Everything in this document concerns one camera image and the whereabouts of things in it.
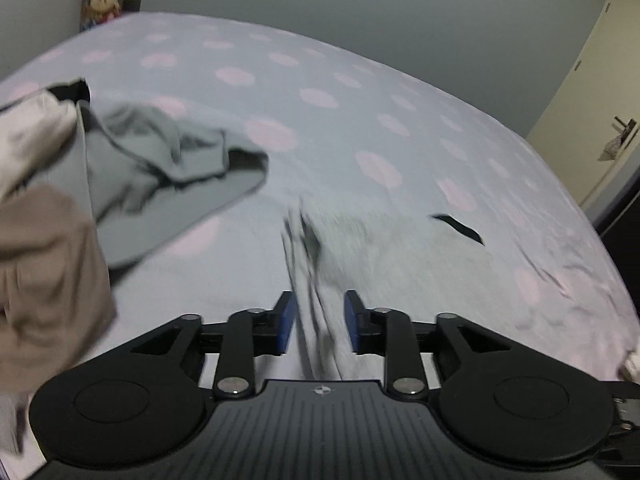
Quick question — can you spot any light grey long-sleeve sweater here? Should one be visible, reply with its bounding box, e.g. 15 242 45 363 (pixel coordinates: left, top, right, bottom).
282 198 502 380

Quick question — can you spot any black garment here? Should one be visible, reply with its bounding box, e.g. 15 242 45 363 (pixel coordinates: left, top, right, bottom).
46 78 91 104

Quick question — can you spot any taupe brown garment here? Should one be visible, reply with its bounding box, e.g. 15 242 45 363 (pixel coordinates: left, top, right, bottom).
1 184 116 393

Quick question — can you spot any cream door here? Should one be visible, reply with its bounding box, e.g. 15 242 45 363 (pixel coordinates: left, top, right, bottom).
527 0 640 209

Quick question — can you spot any white crumpled garment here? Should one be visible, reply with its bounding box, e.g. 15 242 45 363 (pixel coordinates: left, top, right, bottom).
1 91 77 200

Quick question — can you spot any grey-green garment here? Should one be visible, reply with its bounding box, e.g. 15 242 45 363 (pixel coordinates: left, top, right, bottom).
78 103 269 269

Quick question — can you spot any polka dot bed sheet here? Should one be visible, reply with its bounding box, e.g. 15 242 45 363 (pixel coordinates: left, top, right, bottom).
1 13 639 379

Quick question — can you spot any door handle with pouch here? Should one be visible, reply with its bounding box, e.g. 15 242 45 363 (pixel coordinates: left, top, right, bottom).
599 116 638 162

